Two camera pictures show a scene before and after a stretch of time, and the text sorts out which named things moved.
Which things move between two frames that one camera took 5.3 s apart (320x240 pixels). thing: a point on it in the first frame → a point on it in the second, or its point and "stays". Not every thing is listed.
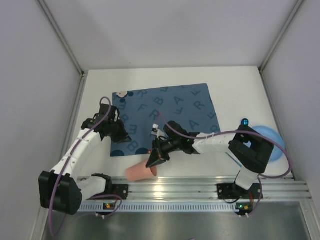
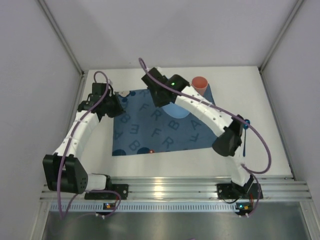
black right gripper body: [159, 151] → [158, 99]
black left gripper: [119, 133] → [116, 105]
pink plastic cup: [140, 171] → [200, 83]
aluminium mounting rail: [288, 187] stays
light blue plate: [278, 151] → [176, 111]
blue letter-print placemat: [190, 105] stays
